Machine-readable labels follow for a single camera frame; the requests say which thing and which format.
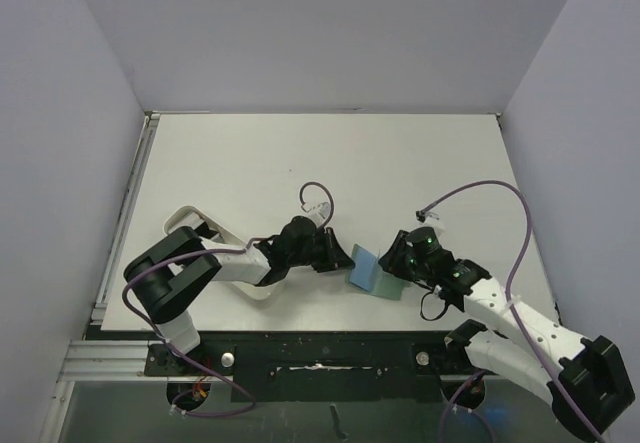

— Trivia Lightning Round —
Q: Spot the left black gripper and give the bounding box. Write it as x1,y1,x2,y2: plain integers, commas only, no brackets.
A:
288,226,354,272

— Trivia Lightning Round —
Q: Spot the blue credit card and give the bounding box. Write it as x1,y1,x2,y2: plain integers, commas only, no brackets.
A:
347,244,377,293

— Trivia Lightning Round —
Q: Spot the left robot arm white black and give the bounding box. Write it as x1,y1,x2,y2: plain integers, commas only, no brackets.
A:
122,216,355,374

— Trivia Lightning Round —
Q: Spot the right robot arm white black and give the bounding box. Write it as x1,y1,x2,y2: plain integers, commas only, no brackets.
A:
378,227,635,442

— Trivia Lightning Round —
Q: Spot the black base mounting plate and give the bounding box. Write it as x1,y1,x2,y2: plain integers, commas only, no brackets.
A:
144,330,504,404

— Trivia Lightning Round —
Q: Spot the white oblong tray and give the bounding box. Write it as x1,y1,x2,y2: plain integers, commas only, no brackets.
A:
163,205,284,308

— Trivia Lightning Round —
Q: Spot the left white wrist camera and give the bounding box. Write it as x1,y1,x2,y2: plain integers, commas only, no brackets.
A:
301,202,332,228

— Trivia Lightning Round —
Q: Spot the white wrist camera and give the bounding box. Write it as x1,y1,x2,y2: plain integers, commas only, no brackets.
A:
416,210,445,236
301,202,332,228

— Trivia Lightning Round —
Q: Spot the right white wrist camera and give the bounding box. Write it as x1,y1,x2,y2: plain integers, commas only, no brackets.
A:
416,210,445,236

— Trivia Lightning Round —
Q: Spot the black looped wire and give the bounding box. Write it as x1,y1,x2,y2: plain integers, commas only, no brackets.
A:
419,287,451,322

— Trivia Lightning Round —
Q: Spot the aluminium left side rail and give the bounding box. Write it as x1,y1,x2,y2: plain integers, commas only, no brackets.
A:
89,112,161,326

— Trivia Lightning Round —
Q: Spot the aluminium rail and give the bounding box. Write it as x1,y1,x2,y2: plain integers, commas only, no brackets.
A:
58,340,148,382
89,112,161,326

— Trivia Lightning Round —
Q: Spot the aluminium front rail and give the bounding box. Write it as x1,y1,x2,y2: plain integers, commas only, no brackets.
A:
58,340,148,382

